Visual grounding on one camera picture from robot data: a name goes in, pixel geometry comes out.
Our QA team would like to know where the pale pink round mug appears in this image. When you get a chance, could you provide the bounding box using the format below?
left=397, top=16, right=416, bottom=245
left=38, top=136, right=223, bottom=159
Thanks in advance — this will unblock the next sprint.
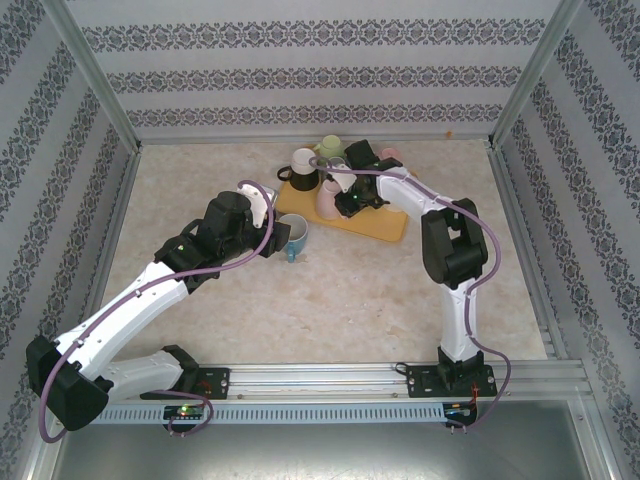
left=314, top=178, right=347, bottom=221

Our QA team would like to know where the teal mug with grey inside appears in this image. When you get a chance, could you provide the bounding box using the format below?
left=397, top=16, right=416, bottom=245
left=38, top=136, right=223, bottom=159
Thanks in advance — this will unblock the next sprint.
left=277, top=213, right=312, bottom=265

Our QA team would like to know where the black mug with white base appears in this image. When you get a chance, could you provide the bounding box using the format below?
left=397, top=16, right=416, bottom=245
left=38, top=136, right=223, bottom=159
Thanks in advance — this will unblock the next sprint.
left=277, top=147, right=321, bottom=193

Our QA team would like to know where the light green mug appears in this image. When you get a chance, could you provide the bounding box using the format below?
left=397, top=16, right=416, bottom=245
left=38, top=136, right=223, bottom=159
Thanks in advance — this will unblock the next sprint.
left=313, top=134, right=347, bottom=160

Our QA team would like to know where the yellow plastic tray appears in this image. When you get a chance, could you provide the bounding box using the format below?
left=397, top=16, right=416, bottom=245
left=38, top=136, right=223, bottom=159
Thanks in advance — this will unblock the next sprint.
left=274, top=143, right=412, bottom=245

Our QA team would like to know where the grey metal sheet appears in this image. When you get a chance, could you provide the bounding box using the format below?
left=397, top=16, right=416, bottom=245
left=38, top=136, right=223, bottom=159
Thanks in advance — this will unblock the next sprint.
left=44, top=394, right=609, bottom=480

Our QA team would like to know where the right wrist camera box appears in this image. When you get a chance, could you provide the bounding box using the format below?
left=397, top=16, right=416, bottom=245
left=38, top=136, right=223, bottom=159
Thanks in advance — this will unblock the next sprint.
left=331, top=171, right=359, bottom=195

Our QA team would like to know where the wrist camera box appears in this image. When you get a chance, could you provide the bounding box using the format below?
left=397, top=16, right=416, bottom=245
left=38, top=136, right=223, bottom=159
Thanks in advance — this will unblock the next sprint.
left=331, top=171, right=359, bottom=195
left=237, top=182, right=279, bottom=230

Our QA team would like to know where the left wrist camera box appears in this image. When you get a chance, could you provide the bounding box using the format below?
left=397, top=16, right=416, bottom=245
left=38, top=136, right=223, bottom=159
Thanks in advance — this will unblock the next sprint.
left=237, top=182, right=279, bottom=230

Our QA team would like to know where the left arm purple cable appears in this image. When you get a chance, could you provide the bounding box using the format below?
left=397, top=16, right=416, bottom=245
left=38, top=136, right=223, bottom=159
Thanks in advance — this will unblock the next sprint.
left=38, top=180, right=276, bottom=444

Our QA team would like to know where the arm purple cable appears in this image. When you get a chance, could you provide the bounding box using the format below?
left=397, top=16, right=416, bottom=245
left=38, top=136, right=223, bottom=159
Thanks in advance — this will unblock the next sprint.
left=38, top=180, right=276, bottom=444
left=308, top=155, right=511, bottom=434

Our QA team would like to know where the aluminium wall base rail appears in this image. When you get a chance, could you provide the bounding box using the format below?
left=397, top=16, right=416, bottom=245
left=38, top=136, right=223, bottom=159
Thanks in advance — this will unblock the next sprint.
left=137, top=138, right=496, bottom=149

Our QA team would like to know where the aluminium side rail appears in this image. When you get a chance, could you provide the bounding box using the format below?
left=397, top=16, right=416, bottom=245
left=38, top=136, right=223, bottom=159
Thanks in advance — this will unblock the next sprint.
left=67, top=149, right=144, bottom=366
left=488, top=144, right=571, bottom=361

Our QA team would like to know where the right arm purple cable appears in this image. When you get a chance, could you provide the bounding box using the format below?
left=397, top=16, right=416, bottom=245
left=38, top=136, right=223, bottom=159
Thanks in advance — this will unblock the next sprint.
left=308, top=155, right=511, bottom=434

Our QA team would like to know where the long aluminium mounting rail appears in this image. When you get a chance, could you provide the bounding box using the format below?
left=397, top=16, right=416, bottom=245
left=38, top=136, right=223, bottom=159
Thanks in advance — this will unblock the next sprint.
left=47, top=362, right=594, bottom=401

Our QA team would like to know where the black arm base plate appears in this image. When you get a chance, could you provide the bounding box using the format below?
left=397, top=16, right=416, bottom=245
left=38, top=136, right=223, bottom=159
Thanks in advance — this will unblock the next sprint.
left=405, top=363, right=499, bottom=399
left=139, top=367, right=232, bottom=401

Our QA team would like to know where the slotted grey cable duct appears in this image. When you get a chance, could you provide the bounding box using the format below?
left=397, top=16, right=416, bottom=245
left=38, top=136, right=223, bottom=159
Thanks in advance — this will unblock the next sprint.
left=67, top=403, right=446, bottom=425

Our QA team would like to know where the aluminium frame post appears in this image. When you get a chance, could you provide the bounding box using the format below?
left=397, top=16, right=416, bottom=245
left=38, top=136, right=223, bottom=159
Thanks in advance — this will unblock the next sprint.
left=47, top=0, right=144, bottom=154
left=487, top=0, right=586, bottom=149

